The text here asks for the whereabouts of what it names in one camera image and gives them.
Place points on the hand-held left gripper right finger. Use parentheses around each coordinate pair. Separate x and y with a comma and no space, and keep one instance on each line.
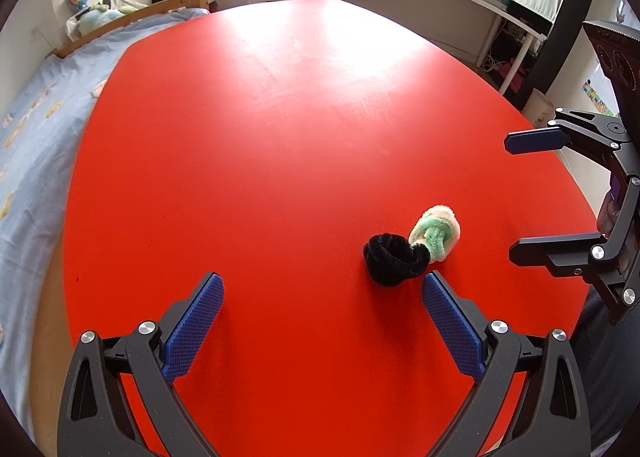
(452,324)

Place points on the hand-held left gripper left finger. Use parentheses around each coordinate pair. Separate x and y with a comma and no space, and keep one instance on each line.
(195,327)

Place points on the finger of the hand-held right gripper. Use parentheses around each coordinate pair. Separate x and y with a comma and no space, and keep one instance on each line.
(535,141)
(540,252)

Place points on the person's right hand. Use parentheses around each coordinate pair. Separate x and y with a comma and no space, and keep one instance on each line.
(607,214)

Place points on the beige bin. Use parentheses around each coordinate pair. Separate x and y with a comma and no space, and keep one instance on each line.
(539,109)

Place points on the black white folded panel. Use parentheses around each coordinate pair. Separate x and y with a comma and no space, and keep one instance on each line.
(570,12)

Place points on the person's right leg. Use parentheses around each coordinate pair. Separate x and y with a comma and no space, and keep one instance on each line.
(610,377)

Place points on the red table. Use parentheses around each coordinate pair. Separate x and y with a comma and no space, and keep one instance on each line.
(280,137)

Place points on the blue printed blanket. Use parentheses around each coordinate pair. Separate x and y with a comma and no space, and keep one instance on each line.
(35,137)

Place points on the plush toys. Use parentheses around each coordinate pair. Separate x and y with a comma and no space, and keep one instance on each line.
(97,19)

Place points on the colourful wall poster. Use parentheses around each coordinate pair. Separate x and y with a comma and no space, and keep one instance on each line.
(597,97)

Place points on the wooden bed frame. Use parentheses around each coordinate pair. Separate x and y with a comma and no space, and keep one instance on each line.
(130,19)

